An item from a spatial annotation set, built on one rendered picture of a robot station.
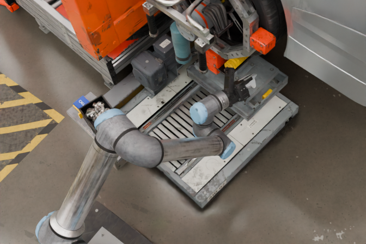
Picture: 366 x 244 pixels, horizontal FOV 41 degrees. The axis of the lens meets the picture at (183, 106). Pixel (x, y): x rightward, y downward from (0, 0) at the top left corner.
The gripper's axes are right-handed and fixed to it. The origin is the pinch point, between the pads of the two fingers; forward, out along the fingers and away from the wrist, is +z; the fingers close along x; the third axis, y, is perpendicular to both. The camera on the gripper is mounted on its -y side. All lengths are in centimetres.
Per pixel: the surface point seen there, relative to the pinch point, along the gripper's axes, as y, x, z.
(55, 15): -62, -123, -37
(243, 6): -32.0, 10.1, 1.4
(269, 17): -23.4, 16.3, 7.7
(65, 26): -54, -115, -37
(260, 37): -16.5, 11.8, 2.2
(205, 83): 10, -66, 11
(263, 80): 20, -40, 33
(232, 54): -9.5, -15.4, 3.1
